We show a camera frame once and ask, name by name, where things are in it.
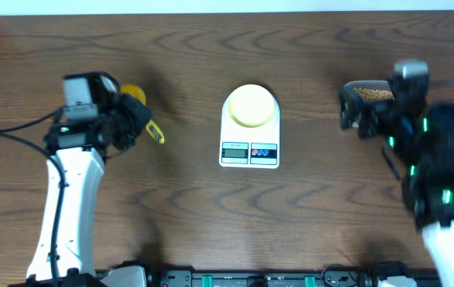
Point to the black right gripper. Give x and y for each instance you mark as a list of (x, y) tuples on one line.
[(370, 123)]

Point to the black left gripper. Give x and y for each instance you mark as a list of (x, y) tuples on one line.
[(134, 118)]

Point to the yellow plastic scoop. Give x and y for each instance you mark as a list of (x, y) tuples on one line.
[(134, 102)]

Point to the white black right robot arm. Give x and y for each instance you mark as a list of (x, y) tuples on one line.
[(421, 135)]

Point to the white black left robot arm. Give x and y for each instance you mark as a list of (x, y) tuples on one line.
[(76, 149)]

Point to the yellow plastic bowl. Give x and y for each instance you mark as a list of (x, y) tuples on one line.
[(251, 106)]

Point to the white digital kitchen scale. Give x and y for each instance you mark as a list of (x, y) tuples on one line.
[(249, 147)]

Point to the clear container of soybeans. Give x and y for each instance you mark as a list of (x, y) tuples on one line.
[(371, 91)]

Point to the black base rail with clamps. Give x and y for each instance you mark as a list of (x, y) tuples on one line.
[(390, 273)]

